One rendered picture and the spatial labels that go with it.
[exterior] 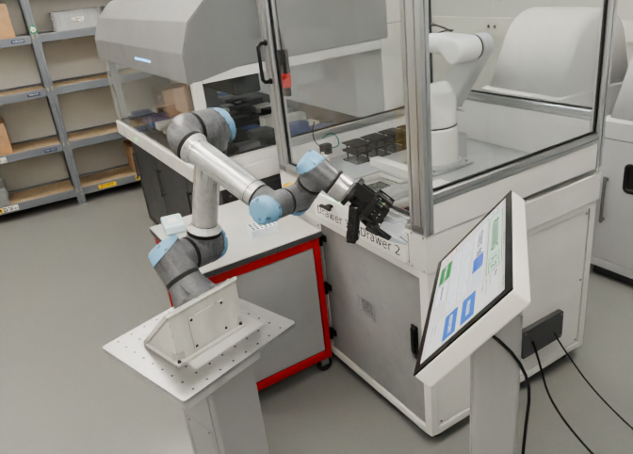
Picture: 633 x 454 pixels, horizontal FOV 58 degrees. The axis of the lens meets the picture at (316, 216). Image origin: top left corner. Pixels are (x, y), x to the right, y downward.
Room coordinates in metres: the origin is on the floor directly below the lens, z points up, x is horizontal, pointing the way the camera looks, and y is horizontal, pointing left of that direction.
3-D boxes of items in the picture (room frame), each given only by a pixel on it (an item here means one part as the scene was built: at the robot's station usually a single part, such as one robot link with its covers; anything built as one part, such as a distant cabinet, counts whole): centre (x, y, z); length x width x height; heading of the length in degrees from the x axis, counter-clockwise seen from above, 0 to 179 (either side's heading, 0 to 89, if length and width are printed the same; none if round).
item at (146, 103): (3.84, 0.47, 1.13); 1.78 x 1.14 x 0.45; 29
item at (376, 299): (2.37, -0.52, 0.40); 1.03 x 0.95 x 0.80; 29
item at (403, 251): (1.91, -0.23, 0.87); 0.29 x 0.02 x 0.11; 29
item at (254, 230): (2.31, 0.24, 0.78); 0.12 x 0.08 x 0.04; 112
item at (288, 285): (2.39, 0.39, 0.38); 0.62 x 0.58 x 0.76; 29
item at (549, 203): (2.38, -0.51, 0.87); 1.02 x 0.95 x 0.14; 29
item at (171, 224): (2.47, 0.67, 0.78); 0.15 x 0.10 x 0.04; 19
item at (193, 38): (3.86, 0.46, 0.89); 1.86 x 1.21 x 1.78; 29
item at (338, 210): (2.18, -0.07, 0.87); 0.29 x 0.02 x 0.11; 29
